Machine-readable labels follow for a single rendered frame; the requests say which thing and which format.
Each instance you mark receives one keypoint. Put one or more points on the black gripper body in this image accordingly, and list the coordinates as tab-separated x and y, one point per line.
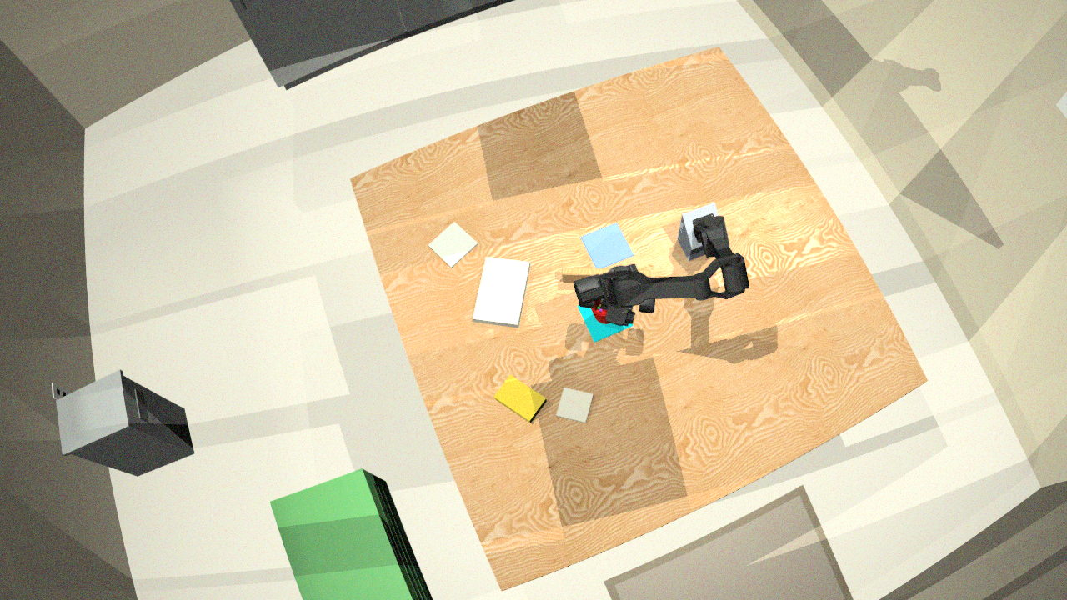
646	306

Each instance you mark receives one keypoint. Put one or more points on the dark red cup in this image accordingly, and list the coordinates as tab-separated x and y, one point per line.
600	316

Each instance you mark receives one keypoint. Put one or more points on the yellow block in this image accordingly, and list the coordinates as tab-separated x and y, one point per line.
520	398

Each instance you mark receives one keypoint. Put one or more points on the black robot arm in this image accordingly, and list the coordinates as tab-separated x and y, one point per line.
623	287

